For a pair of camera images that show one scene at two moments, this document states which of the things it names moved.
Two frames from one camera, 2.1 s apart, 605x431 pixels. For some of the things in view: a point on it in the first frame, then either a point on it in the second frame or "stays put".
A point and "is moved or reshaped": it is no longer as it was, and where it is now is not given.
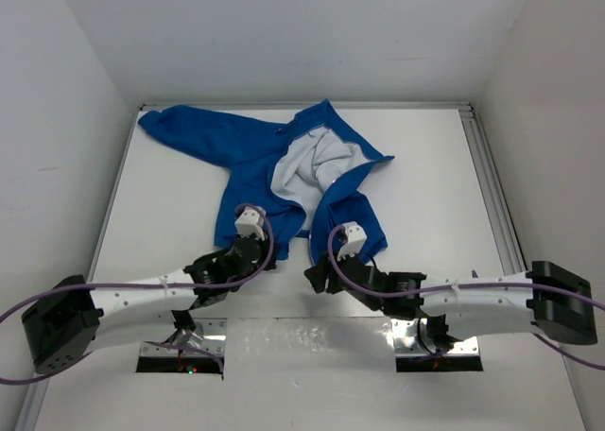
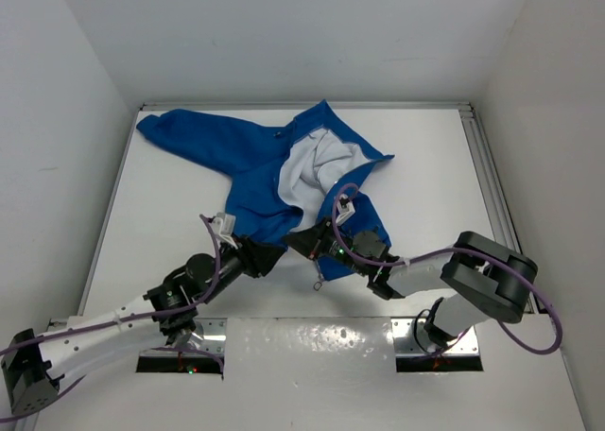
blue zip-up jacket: x=307 y=163 is moved or reshaped
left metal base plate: x=215 y=339 stays put
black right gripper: x=319 y=274 to x=304 y=241
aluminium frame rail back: x=339 y=106 stays put
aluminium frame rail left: x=29 y=405 stays put
